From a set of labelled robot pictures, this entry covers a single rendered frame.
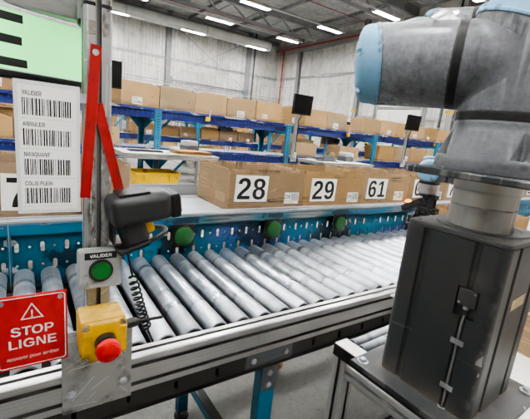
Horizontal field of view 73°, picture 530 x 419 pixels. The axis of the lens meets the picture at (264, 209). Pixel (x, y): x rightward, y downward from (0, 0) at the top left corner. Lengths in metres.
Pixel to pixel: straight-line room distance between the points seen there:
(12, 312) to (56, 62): 0.42
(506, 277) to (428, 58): 0.37
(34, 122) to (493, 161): 0.70
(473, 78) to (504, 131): 0.10
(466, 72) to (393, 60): 0.12
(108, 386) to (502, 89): 0.86
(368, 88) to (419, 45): 0.11
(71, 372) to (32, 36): 0.58
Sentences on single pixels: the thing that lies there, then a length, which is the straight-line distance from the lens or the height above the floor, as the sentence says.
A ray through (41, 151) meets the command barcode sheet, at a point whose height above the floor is 1.14.
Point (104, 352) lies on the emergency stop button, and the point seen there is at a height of 0.85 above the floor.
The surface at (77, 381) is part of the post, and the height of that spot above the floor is 0.73.
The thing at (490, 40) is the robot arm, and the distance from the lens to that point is 0.71.
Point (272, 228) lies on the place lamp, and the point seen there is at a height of 0.82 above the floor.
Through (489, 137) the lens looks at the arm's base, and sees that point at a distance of 0.68.
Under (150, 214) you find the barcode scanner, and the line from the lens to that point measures 0.63.
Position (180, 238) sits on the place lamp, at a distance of 1.31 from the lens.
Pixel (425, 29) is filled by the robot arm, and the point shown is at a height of 1.40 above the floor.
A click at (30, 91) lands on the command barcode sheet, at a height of 1.23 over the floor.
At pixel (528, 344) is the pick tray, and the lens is 1.09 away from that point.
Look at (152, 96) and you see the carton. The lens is 6.01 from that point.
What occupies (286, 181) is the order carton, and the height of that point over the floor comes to 1.00.
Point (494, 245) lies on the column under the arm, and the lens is 0.67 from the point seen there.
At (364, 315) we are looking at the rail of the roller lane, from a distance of 1.20.
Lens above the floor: 1.21
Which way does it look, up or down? 12 degrees down
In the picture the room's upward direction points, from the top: 6 degrees clockwise
